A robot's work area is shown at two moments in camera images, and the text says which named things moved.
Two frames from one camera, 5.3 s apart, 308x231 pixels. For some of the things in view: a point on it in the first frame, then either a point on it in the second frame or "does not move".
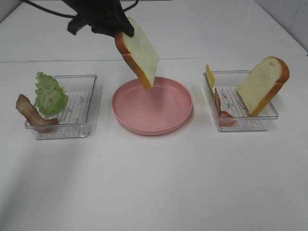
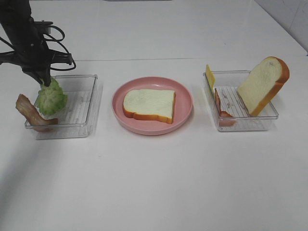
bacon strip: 24,105 does not move
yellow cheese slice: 210,77 does not move
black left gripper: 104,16 → 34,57
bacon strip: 225,119 does not move
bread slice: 263,83 does not move
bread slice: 140,52 → 151,104
